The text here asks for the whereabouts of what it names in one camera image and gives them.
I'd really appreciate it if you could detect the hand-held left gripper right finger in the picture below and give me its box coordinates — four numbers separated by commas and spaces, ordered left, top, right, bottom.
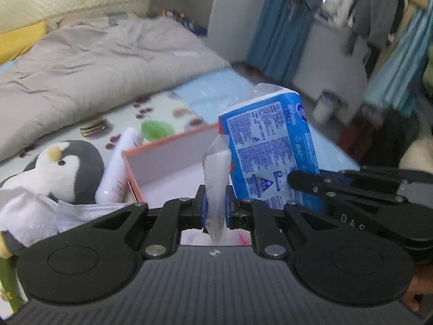
224, 186, 339, 258

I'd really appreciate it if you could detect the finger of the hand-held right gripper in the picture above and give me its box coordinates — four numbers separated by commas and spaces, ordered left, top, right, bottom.
287, 169, 406, 207
320, 167, 433, 185

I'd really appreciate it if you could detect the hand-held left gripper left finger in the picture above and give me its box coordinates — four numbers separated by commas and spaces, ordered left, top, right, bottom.
84, 184, 208, 258

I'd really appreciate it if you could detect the clear plastic packet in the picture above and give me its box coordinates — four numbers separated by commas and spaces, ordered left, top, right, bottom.
202, 135, 232, 244

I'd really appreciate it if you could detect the blue tissue pack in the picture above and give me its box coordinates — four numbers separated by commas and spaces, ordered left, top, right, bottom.
218, 83, 325, 212

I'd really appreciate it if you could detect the orange cardboard box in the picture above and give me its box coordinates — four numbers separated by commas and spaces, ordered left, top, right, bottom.
122, 123, 234, 209

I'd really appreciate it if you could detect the white towel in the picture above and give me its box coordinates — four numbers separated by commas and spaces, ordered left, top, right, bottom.
0, 186, 60, 248

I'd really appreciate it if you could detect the person's right hand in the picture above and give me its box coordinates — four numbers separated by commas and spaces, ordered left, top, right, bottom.
402, 264, 433, 312

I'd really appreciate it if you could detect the dark cloth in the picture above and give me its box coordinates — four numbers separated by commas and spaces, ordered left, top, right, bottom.
362, 108, 423, 170

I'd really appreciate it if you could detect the brown stool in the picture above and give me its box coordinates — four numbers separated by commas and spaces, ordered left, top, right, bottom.
338, 105, 371, 163

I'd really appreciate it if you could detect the cream plush toy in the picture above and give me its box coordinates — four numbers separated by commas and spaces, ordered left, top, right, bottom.
399, 135, 433, 173

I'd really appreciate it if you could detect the white trash bin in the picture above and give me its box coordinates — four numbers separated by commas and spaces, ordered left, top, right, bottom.
312, 90, 348, 122

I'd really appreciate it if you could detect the white tube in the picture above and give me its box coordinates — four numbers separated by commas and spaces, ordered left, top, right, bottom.
95, 127, 144, 204

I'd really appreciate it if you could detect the hanging teal dress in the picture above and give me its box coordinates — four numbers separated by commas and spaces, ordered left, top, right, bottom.
360, 7, 433, 119

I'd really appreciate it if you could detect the white tissue sheet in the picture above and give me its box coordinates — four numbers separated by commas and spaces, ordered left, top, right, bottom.
54, 200, 136, 233

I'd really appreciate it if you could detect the grey penguin plush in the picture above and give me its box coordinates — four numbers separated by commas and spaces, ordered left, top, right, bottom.
0, 139, 105, 258

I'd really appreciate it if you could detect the blue curtain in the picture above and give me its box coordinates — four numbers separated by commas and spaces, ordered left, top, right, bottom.
245, 0, 325, 87

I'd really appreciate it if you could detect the hanging grey striped sweater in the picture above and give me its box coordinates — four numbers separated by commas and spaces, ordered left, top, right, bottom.
342, 0, 406, 56

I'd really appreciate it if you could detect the grey duvet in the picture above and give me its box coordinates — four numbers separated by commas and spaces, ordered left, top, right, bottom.
0, 17, 232, 163

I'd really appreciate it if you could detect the grey wardrobe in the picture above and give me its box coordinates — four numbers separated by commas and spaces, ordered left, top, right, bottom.
206, 0, 274, 63

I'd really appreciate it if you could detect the row of small bottles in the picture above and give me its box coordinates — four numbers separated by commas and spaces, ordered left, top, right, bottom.
159, 7, 208, 38

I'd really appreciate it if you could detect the green fabric paddle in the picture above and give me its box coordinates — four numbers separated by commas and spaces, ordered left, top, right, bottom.
0, 255, 29, 314

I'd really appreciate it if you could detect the beige pillow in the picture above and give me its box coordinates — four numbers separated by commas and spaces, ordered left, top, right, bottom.
51, 13, 112, 29

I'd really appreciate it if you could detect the yellow pillow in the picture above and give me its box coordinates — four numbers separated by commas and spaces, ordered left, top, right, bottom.
0, 20, 48, 66

